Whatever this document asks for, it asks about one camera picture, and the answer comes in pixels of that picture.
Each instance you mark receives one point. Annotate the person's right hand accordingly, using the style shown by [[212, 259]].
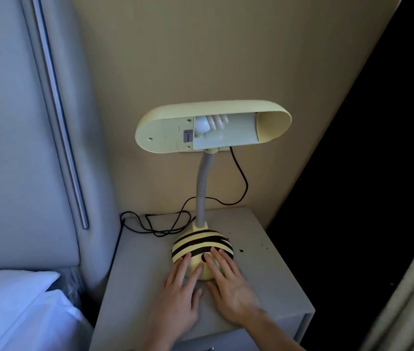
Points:
[[234, 296]]

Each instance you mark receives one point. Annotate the person's left hand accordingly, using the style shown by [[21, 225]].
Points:
[[174, 310]]

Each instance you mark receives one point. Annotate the person's left middle finger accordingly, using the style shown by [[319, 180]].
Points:
[[181, 268]]

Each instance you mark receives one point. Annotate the person's right thumb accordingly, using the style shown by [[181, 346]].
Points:
[[213, 289]]

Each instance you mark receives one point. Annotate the person's left thumb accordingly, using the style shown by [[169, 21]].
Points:
[[197, 296]]

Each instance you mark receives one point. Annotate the person's right middle finger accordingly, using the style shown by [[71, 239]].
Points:
[[223, 263]]

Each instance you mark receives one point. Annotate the yellow black-striped desk lamp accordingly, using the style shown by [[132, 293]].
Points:
[[163, 129]]

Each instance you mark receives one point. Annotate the person's right forearm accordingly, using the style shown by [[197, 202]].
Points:
[[276, 334]]

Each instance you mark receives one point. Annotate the person's left forearm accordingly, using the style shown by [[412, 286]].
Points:
[[159, 344]]

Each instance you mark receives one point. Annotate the scattered black crumbs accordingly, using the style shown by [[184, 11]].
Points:
[[241, 250]]

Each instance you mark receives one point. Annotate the grey nightstand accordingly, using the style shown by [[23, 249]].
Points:
[[141, 281]]

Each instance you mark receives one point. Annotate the white spiral light bulb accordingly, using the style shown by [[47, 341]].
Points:
[[207, 124]]

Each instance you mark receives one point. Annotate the white bed sheet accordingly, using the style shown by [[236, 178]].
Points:
[[50, 325]]

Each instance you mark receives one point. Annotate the white pillow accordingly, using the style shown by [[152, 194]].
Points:
[[6, 292]]

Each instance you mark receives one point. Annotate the beige curtain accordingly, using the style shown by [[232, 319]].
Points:
[[408, 303]]

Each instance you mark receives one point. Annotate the metal headboard trim strip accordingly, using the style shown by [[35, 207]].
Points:
[[62, 120]]

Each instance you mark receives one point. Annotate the grey upholstered headboard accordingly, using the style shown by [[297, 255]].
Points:
[[13, 160]]

